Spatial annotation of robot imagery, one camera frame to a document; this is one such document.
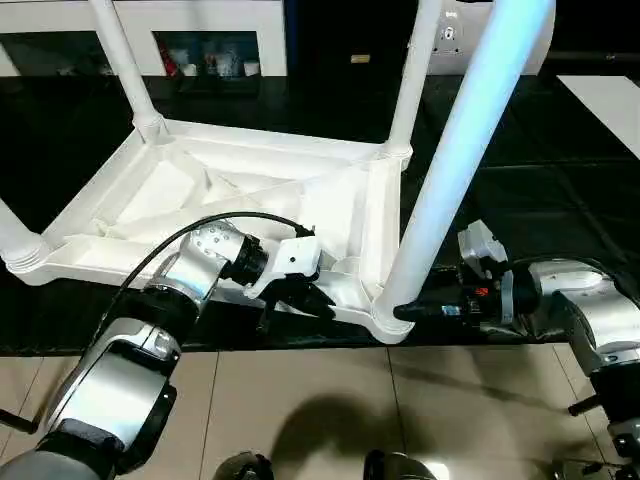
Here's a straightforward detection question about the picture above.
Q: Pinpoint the white flat panel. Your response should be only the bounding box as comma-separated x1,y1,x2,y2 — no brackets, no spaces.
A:
556,74,640,152

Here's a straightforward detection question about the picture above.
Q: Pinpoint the black bar with red light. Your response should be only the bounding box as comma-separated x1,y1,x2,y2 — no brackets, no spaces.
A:
544,49,640,65

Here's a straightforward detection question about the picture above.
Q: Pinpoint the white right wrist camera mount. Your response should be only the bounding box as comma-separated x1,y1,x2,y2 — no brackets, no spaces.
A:
457,218,515,327

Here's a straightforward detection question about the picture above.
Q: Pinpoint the white plastic table leg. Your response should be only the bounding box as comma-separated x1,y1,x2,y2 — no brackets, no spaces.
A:
383,0,445,162
375,0,559,335
88,0,170,145
0,197,50,275

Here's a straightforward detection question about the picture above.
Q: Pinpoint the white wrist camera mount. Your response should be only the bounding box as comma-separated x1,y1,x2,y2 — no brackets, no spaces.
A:
247,234,322,300
457,218,515,327

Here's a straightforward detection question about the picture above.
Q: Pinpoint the black mat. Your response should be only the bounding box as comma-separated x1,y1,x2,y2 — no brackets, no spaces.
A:
0,72,640,355

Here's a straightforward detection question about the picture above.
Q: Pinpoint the dark cabinet with label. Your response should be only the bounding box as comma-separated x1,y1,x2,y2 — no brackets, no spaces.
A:
284,0,427,82

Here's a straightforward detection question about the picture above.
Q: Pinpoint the white cabinet with glass doors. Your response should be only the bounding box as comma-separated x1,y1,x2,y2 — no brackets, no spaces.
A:
0,0,290,80

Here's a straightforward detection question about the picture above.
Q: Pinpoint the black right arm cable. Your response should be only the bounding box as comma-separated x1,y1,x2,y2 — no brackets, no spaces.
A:
499,256,640,287

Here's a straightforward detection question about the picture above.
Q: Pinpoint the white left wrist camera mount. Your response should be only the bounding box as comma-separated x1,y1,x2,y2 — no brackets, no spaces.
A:
247,234,322,300

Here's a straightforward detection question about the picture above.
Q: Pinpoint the dark left robot leg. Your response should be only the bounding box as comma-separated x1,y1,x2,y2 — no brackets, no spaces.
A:
214,451,275,480

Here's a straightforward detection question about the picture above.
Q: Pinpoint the black metal stand pole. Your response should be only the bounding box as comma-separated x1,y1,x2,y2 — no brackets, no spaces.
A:
568,394,602,417
0,409,40,435

